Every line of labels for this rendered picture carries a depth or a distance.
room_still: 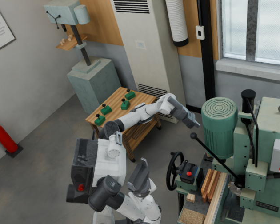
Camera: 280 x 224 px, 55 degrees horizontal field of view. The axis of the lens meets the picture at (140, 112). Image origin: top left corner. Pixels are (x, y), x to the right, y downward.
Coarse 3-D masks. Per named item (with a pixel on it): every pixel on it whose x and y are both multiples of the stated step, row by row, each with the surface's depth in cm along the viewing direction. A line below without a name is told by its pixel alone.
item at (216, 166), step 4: (216, 160) 162; (228, 160) 160; (232, 160) 159; (212, 164) 162; (216, 164) 160; (220, 164) 159; (228, 164) 158; (232, 164) 157; (212, 168) 165; (216, 168) 163; (220, 168) 161; (224, 168) 159; (232, 168) 156; (224, 172) 162
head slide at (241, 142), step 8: (240, 120) 135; (240, 128) 131; (240, 136) 130; (248, 136) 127; (240, 144) 134; (248, 144) 131; (240, 152) 138; (248, 152) 135; (240, 160) 142; (240, 168) 147
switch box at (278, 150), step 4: (276, 140) 114; (276, 144) 113; (276, 148) 111; (272, 152) 114; (276, 152) 112; (272, 156) 115; (276, 156) 114; (272, 160) 117; (276, 160) 115; (272, 164) 118; (276, 164) 117; (272, 168) 120; (276, 168) 119
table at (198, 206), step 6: (204, 156) 187; (204, 162) 183; (210, 162) 182; (204, 168) 180; (210, 168) 179; (204, 174) 176; (180, 192) 176; (186, 192) 173; (192, 192) 169; (198, 192) 168; (198, 198) 165; (186, 204) 164; (192, 204) 163; (198, 204) 162; (204, 204) 161; (222, 204) 161; (192, 210) 160; (198, 210) 160; (204, 210) 159; (180, 222) 157; (216, 222) 153
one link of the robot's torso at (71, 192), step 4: (68, 184) 173; (72, 184) 174; (68, 188) 169; (72, 188) 170; (68, 192) 168; (72, 192) 168; (76, 192) 167; (80, 192) 165; (84, 192) 164; (68, 196) 168; (72, 196) 168; (76, 196) 165; (80, 196) 165; (84, 196) 165; (88, 196) 165; (68, 200) 169; (72, 200) 169; (76, 200) 168; (80, 200) 168; (84, 200) 168
